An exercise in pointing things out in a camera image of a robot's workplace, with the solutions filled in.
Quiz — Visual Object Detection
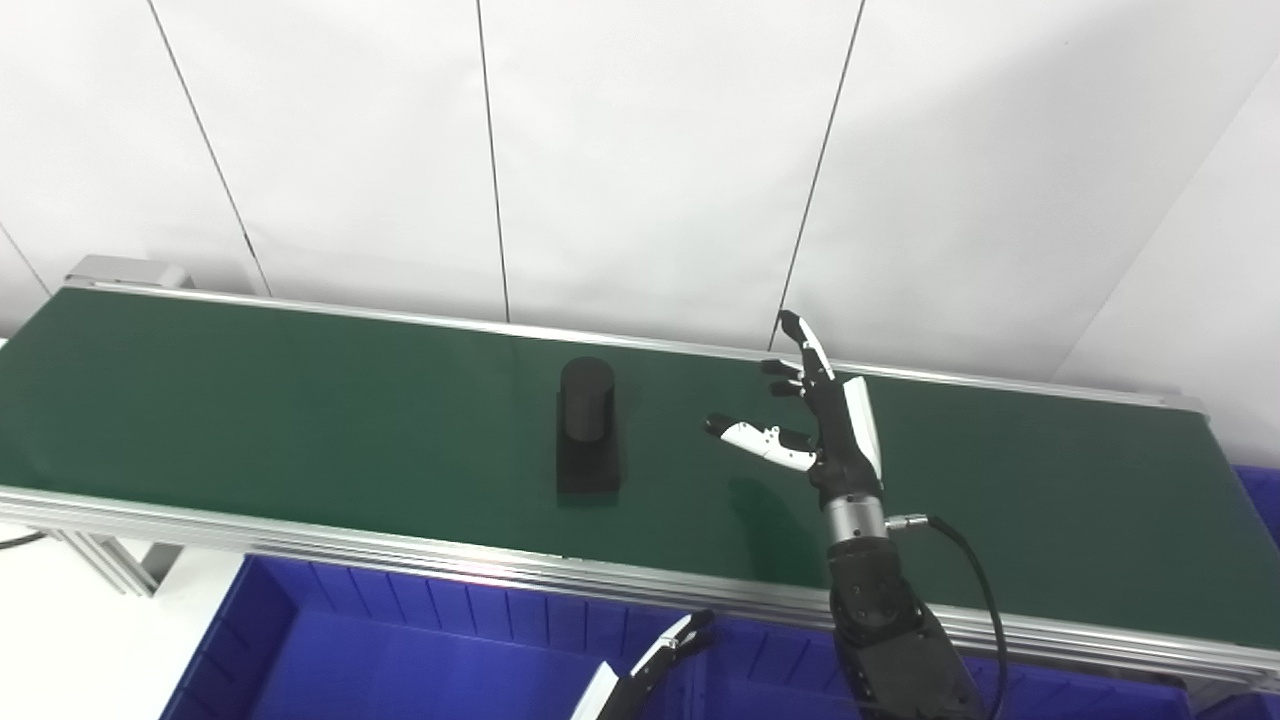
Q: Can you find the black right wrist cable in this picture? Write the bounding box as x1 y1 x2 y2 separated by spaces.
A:
885 512 1010 720

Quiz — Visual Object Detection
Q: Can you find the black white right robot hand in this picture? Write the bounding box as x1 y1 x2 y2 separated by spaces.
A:
705 310 887 507

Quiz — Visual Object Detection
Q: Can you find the aluminium conveyor leg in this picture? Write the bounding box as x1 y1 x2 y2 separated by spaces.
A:
55 530 187 599

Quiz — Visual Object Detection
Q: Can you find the blue plastic bin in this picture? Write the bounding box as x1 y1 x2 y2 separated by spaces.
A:
1190 465 1280 720
160 555 701 720
690 615 1191 720

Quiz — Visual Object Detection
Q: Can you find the black cylinder-on-block part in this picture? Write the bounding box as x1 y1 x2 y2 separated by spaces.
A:
555 357 623 497

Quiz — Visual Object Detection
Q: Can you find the grey conveyor end housing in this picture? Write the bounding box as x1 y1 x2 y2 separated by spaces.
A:
65 255 193 292

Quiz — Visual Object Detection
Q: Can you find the green conveyor belt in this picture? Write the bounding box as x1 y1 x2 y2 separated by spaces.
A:
0 278 1280 693
0 288 1280 649

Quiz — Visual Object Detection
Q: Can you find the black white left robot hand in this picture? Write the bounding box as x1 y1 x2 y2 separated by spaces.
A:
570 610 717 720

